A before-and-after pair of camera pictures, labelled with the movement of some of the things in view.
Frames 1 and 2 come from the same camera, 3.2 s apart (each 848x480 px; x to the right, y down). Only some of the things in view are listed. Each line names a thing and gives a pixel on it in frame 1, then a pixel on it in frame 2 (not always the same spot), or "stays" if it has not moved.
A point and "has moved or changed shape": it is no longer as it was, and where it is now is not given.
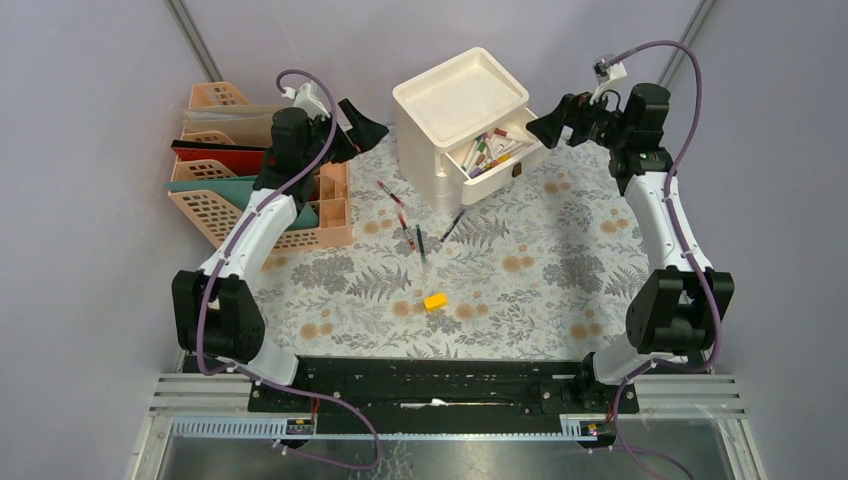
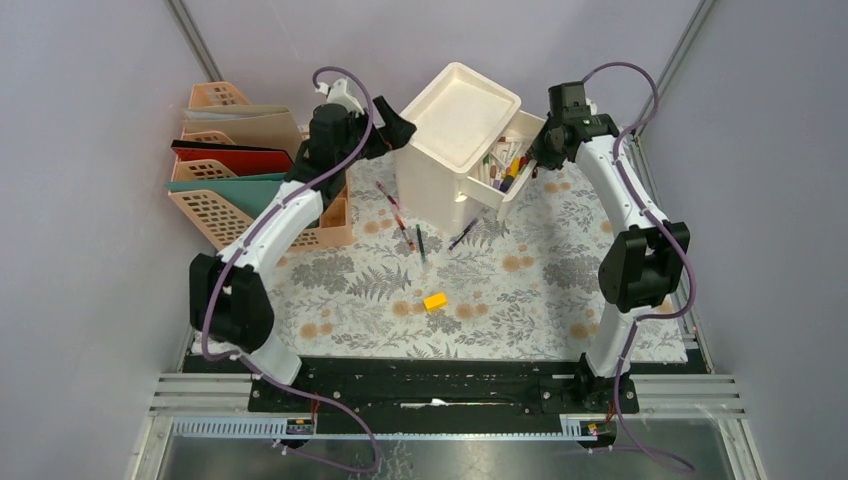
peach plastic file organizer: x=214 y=213 stays
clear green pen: x=418 y=230 stays
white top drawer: x=506 y=154 has moved or changed shape
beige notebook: x=246 y=125 stays
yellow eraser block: x=436 y=301 stays
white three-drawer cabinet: x=440 y=113 has moved or changed shape
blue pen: x=452 y=225 -> x=461 y=235
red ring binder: x=244 y=161 stays
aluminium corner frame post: x=187 y=25 stays
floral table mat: x=541 y=268 stays
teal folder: x=242 y=188 stays
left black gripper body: x=348 y=141 -> x=384 y=138
